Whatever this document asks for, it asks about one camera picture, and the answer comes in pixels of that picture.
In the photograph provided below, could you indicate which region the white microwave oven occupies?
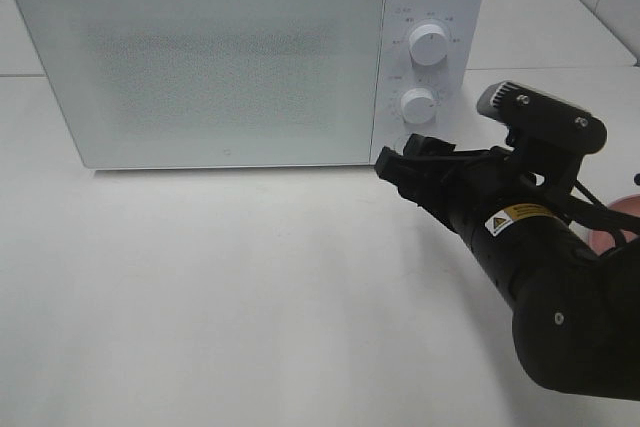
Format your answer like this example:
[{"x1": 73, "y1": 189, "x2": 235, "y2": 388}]
[{"x1": 14, "y1": 0, "x2": 482, "y2": 170}]

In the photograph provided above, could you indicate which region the white microwave knob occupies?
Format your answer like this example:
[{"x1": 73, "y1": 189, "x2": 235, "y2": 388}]
[
  {"x1": 408, "y1": 22, "x2": 449, "y2": 66},
  {"x1": 400, "y1": 88, "x2": 437, "y2": 125}
]

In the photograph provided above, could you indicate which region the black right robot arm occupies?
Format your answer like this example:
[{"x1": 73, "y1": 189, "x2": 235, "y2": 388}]
[{"x1": 375, "y1": 135, "x2": 639, "y2": 400}]

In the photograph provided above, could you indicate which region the pink round plate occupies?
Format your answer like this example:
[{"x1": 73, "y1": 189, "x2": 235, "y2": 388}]
[{"x1": 587, "y1": 194, "x2": 639, "y2": 255}]

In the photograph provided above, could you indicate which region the white microwave door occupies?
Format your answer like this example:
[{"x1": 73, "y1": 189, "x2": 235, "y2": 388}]
[{"x1": 16, "y1": 0, "x2": 383, "y2": 169}]

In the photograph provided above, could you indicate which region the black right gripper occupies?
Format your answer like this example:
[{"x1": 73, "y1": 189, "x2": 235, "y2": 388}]
[{"x1": 374, "y1": 134, "x2": 588, "y2": 306}]

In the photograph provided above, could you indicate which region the white lower microwave knob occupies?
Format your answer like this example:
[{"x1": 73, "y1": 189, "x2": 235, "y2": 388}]
[{"x1": 400, "y1": 88, "x2": 437, "y2": 125}]

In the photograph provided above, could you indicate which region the white upper microwave knob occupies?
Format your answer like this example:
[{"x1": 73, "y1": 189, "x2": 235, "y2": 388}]
[{"x1": 408, "y1": 22, "x2": 449, "y2": 66}]

